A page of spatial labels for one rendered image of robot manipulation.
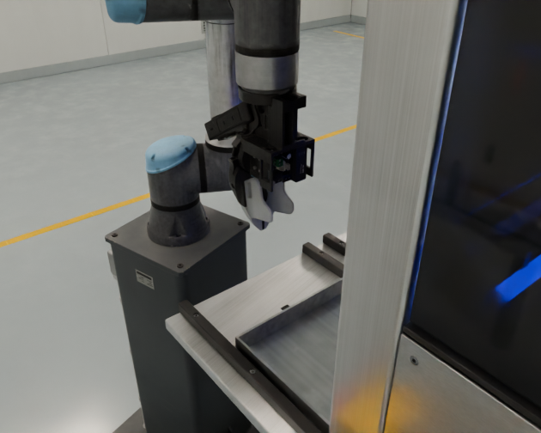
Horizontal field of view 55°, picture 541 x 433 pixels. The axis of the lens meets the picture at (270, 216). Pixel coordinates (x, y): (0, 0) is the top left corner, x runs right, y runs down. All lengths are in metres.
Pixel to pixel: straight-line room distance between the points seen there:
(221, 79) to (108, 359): 1.32
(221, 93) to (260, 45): 0.54
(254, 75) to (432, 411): 0.39
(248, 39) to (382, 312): 0.34
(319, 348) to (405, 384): 0.42
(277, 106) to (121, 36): 5.46
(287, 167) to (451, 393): 0.36
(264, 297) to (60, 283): 1.73
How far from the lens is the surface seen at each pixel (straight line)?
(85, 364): 2.15
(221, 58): 1.11
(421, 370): 0.43
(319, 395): 0.79
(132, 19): 0.70
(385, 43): 0.35
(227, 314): 0.91
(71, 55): 5.88
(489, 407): 0.41
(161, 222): 1.24
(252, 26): 0.60
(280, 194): 0.72
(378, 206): 0.38
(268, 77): 0.61
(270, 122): 0.63
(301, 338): 0.87
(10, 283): 2.67
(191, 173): 1.18
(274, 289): 0.96
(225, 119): 0.70
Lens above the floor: 1.49
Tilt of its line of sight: 31 degrees down
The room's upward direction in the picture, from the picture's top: straight up
